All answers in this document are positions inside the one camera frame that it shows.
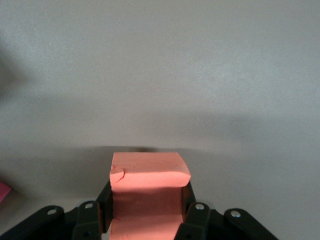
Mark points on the brown table cover mat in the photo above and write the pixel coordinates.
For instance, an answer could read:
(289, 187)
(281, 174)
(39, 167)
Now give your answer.
(175, 75)

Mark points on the red foam cube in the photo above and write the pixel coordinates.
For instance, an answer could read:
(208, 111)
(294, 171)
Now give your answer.
(3, 191)

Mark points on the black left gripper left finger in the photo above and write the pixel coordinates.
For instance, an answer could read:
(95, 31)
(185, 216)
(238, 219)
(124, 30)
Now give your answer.
(50, 225)

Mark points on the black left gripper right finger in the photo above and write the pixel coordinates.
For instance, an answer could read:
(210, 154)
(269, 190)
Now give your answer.
(220, 227)

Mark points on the orange foam cube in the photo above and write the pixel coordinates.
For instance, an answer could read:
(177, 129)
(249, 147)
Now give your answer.
(150, 170)

